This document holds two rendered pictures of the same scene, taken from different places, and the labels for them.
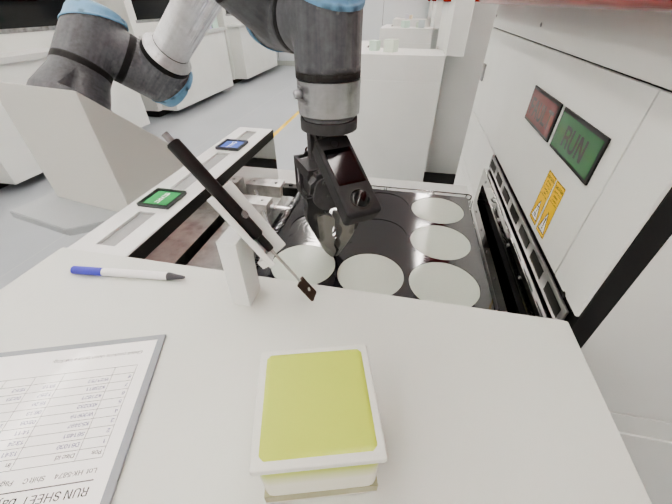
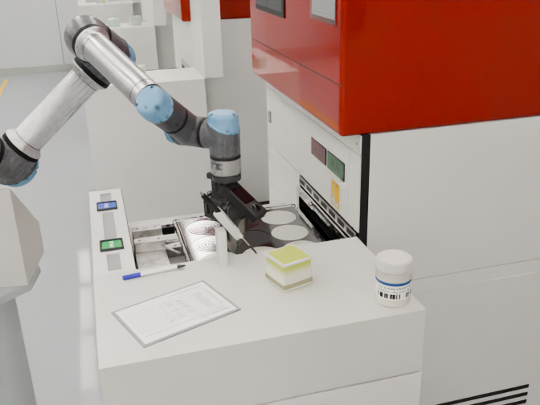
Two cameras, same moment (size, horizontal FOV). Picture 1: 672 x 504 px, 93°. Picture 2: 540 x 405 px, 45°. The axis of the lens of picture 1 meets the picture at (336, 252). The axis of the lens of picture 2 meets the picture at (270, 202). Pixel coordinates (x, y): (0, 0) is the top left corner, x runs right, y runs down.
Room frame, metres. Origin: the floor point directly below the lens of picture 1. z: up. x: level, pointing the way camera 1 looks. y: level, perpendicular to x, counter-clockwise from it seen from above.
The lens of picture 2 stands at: (-0.96, 0.59, 1.64)
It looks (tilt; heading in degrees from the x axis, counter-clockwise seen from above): 22 degrees down; 333
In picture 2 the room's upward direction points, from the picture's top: 2 degrees counter-clockwise
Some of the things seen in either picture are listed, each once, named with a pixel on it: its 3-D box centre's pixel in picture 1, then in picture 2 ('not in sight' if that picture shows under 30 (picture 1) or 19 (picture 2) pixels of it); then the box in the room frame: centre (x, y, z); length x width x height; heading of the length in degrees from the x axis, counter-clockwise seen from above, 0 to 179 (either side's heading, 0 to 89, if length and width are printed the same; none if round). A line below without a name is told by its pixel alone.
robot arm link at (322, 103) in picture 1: (326, 99); (225, 165); (0.42, 0.01, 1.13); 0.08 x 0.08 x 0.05
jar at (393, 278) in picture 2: not in sight; (393, 278); (-0.06, -0.14, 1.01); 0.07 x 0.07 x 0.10
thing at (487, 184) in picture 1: (500, 245); (323, 227); (0.44, -0.28, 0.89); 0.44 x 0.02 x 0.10; 168
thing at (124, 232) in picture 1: (210, 200); (112, 249); (0.60, 0.27, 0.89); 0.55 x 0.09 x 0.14; 168
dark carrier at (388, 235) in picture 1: (377, 235); (251, 239); (0.46, -0.07, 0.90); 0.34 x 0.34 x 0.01; 78
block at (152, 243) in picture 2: (251, 204); (149, 243); (0.58, 0.17, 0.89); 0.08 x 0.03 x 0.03; 78
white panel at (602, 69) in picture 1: (511, 138); (307, 164); (0.61, -0.33, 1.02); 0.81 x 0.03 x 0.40; 168
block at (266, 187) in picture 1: (266, 187); (146, 231); (0.66, 0.16, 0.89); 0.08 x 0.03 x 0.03; 78
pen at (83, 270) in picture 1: (127, 273); (154, 271); (0.28, 0.25, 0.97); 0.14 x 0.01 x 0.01; 85
